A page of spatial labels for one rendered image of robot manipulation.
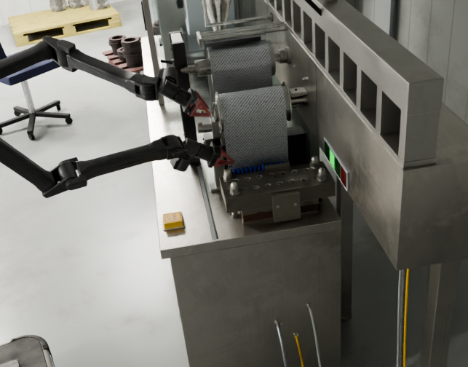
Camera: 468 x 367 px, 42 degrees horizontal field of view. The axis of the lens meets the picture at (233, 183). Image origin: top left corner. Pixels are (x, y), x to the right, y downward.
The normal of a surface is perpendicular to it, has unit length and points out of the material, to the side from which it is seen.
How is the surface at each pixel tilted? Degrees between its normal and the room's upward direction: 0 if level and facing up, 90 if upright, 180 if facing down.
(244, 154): 90
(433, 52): 90
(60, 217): 0
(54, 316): 0
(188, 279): 90
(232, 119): 90
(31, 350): 0
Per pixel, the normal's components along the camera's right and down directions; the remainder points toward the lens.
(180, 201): -0.09, -0.85
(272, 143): 0.16, 0.50
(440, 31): -0.90, 0.29
